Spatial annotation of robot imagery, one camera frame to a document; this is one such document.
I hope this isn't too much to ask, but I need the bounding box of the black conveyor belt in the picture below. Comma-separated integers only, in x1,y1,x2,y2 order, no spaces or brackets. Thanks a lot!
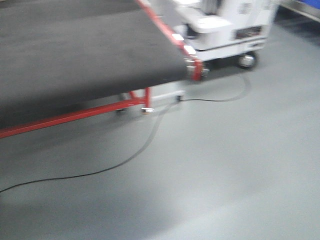
0,0,189,130

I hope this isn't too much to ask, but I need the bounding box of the white wheeled machine cart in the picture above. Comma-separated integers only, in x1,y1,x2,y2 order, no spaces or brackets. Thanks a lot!
174,0,279,69

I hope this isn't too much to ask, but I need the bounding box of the black floor power cable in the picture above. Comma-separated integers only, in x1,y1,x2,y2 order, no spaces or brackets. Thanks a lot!
0,74,252,194

